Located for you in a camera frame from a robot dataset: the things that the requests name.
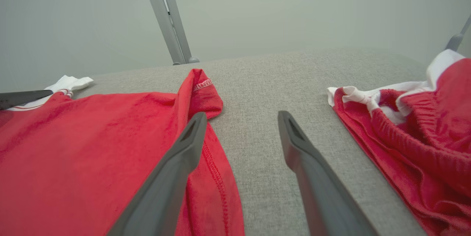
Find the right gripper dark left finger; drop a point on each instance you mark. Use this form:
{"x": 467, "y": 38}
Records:
{"x": 165, "y": 192}

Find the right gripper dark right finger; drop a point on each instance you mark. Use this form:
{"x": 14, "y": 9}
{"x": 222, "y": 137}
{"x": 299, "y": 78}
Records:
{"x": 323, "y": 192}

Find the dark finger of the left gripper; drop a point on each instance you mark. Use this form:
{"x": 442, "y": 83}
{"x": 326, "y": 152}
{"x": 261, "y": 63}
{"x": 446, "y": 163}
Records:
{"x": 18, "y": 98}

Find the red shirt white trim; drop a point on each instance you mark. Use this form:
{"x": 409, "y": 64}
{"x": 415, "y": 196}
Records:
{"x": 73, "y": 155}

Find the red white shorts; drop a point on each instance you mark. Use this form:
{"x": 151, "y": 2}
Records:
{"x": 434, "y": 147}

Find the grey partition post with foot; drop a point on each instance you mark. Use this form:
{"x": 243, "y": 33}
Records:
{"x": 169, "y": 18}

